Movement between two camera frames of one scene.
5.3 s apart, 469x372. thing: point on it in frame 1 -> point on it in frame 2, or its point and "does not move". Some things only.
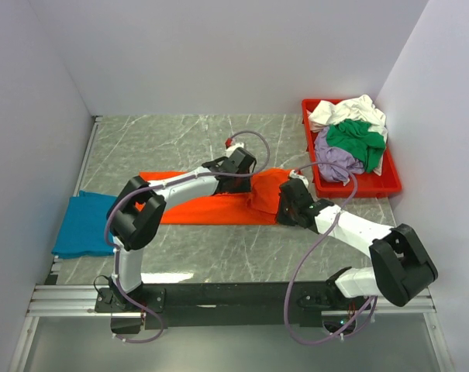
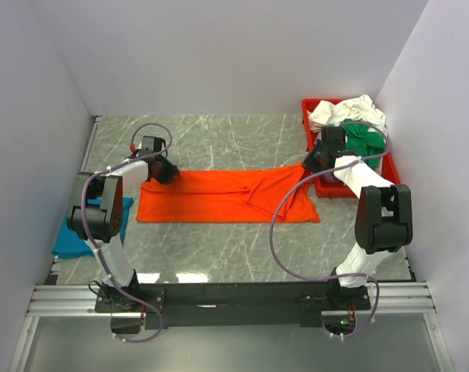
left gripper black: (246, 185) -> (171, 170)
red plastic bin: (370, 184) does not move
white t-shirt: (324, 114) does not move
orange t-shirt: (257, 207) does not move
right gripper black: (282, 219) -> (309, 163)
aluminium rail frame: (54, 299) does not move
